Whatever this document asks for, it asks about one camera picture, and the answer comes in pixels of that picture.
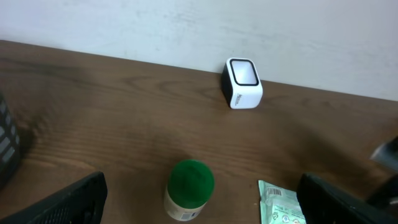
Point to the green lid white jar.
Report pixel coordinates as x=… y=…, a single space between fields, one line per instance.
x=189 y=187

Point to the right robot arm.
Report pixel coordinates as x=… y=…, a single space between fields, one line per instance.
x=385 y=197

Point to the grey plastic mesh basket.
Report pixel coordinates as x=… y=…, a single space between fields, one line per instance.
x=10 y=144

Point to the teal wet wipes pack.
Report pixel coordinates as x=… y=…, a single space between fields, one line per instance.
x=278 y=205

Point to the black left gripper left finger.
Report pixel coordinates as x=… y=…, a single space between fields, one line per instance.
x=81 y=202

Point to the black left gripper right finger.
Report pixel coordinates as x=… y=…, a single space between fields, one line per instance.
x=324 y=203

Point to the white barcode scanner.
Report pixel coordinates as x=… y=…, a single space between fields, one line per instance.
x=240 y=84

